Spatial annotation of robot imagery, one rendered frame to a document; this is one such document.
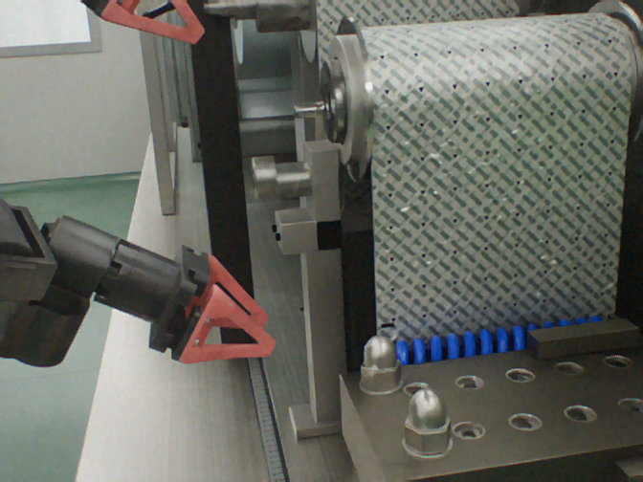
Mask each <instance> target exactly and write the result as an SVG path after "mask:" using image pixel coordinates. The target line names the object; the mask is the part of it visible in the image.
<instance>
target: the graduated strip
mask: <svg viewBox="0 0 643 482"><path fill-rule="evenodd" d="M246 361H247V366H248V371H249V376H250V382H251V387H252V391H253V397H254V402H255V412H256V417H257V422H258V427H259V432H260V438H261V443H262V448H263V453H264V458H265V464H266V469H267V473H268V479H269V482H293V481H292V477H291V473H290V470H289V465H288V461H287V457H286V453H285V448H284V445H283V441H282V437H281V432H280V428H279V424H278V420H277V413H276V409H275V405H274V400H273V396H272V392H271V388H270V384H269V380H268V376H267V372H266V367H265V363H264V360H263V357H247V358H246Z"/></svg>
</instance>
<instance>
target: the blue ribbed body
mask: <svg viewBox="0 0 643 482"><path fill-rule="evenodd" d="M595 321H603V320H602V319H601V318H600V317H599V316H592V317H591V318H589V320H588V322H595ZM588 322H587V321H586V320H585V319H584V318H576V319H574V321H573V324H581V323H588ZM566 325H571V323H570V321H568V320H567V319H562V320H560V321H559V322H558V326H557V327H559V326H566ZM551 327H556V326H555V324H554V323H552V322H551V321H546V322H545V323H544V324H543V327H542V329H543V328H551ZM536 329H540V328H539V326H538V325H536V324H535V323H530V324H529V325H527V327H526V335H525V334H524V332H523V330H522V328H521V327H520V326H519V325H516V326H513V327H512V328H511V331H510V339H509V338H508V334H507V332H506V330H505V329H503V328H502V327H501V328H498V329H496V330H495V334H494V339H495V340H492V337H491V334H490V332H489V331H487V330H481V331H480V332H479V333H478V342H476V339H475V337H474V335H473V334H472V333H471V332H465V333H464V334H463V335H462V344H459V342H458V339H457V337H456V335H454V334H449V335H448V336H447V337H446V346H444V347H442V342H441V340H440V338H439V337H437V336H433V337H431V338H430V348H429V349H426V348H425V343H424V341H423V340H422V339H420V338H418V339H415V340H414V341H413V344H412V347H413V351H409V348H408V345H407V343H406V342H405V341H404V340H399V341H398V342H397V343H396V351H397V353H396V356H397V360H399V361H400V362H401V365H408V364H415V363H422V362H436V361H443V360H450V359H457V358H465V357H472V356H479V355H486V354H494V353H500V352H508V351H515V350H522V349H527V331H529V330H536Z"/></svg>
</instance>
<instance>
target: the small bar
mask: <svg viewBox="0 0 643 482"><path fill-rule="evenodd" d="M638 341H639V328H638V327H637V326H636V325H634V324H633V323H631V322H630V321H629V320H627V319H626V318H618V319H610V320H603V321H595V322H588V323H581V324H573V325H566V326H559V327H551V328H543V329H536V330H529V331H527V349H528V350H529V351H530V352H531V353H532V354H533V355H534V356H535V357H536V358H537V359H538V360H543V359H550V358H557V357H564V356H571V355H578V354H586V353H592V352H599V351H607V350H613V349H620V348H628V347H635V346H638Z"/></svg>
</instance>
